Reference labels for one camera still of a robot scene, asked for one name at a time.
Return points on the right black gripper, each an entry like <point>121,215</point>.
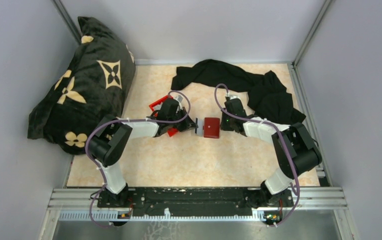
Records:
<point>223,126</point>

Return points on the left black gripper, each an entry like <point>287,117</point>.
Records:
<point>188,124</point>

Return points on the red plastic bin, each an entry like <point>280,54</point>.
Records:
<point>157,106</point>

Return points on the red leather card holder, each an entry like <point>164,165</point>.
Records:
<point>211,127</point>

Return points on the white credit card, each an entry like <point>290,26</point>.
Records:
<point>199,130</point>

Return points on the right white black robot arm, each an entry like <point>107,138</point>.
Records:
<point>295,149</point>

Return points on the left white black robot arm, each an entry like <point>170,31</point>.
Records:
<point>107,142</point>

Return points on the black cloth garment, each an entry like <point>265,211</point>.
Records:
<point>267,96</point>

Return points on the black floral patterned pillow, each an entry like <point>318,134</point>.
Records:
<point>95,84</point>

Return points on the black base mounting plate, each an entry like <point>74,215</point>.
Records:
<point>194,201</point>

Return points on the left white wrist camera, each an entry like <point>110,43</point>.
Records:
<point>179,98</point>

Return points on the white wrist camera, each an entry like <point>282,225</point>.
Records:
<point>231,97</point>
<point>179,98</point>

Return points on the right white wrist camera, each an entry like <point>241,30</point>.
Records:
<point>231,97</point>

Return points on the aluminium frame rail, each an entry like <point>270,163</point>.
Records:
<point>81,204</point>

